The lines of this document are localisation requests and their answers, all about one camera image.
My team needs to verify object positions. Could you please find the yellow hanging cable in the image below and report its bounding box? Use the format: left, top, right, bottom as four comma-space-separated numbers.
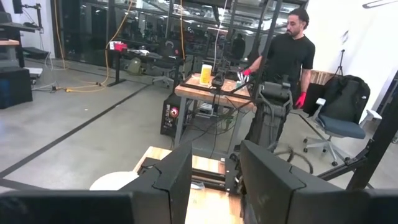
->
52, 0, 135, 94

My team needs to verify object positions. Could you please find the grey background office chair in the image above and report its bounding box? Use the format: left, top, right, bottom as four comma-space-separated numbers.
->
151, 58, 177, 88

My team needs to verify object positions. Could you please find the office chair with blue seat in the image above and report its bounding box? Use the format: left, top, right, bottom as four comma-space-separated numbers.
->
303, 74, 383, 167

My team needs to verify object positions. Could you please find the black computer tower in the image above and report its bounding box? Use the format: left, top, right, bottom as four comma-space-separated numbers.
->
159, 93, 182, 138

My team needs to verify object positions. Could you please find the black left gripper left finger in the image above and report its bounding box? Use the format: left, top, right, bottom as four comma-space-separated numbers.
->
119, 141, 193, 224

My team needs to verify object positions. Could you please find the white blue yellow wipes canister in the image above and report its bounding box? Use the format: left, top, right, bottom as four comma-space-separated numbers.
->
89, 170, 141, 192

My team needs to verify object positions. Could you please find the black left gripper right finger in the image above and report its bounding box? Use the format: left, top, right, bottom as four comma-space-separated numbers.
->
239, 139, 371, 224

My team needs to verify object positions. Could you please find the background wooden table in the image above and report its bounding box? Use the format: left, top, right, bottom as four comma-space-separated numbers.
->
174, 72, 256, 149

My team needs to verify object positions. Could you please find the green backpack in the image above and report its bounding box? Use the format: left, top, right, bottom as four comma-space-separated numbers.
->
125, 57, 144, 76

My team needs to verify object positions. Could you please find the black background desk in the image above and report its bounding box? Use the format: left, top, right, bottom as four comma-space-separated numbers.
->
107, 46, 185, 88

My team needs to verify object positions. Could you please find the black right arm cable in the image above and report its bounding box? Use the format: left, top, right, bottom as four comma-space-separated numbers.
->
273, 145, 314, 175

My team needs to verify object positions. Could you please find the background standing desk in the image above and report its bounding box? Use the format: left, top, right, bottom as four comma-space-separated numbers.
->
0, 11, 44, 68

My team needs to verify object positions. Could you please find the person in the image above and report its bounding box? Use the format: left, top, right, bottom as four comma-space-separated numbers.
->
233, 7, 317, 153

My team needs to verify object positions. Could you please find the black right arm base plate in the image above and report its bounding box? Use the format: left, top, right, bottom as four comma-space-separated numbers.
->
223, 156, 243, 195

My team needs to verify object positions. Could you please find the black cabinet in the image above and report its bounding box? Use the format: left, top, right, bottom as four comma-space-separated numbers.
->
0, 66, 34, 110

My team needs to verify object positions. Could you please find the wooden crate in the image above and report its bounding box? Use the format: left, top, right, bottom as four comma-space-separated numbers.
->
309, 69, 336, 85

